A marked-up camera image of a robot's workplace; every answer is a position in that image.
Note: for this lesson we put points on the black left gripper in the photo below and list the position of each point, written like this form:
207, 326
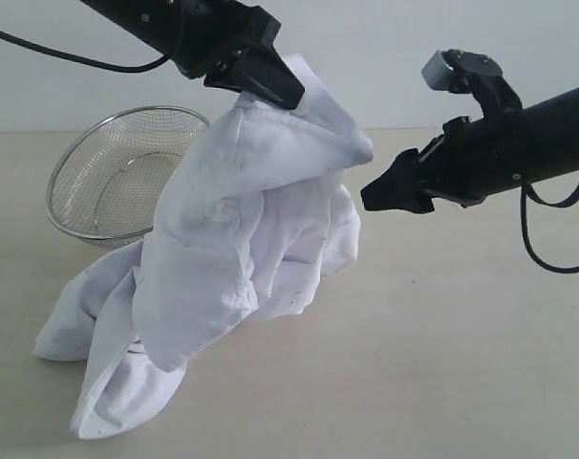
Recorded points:
230, 45

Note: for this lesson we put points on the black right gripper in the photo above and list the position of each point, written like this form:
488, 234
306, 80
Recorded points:
470, 161

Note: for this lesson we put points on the white t-shirt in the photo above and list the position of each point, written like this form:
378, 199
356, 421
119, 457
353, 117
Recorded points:
252, 220

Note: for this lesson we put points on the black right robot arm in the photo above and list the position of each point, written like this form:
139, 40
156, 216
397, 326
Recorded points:
548, 133

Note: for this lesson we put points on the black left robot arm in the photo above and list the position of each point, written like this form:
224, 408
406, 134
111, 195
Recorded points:
154, 22

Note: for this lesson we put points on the metal mesh basket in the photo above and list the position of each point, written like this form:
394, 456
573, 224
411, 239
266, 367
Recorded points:
104, 189

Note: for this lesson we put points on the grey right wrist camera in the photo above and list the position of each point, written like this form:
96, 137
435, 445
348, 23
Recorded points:
454, 70

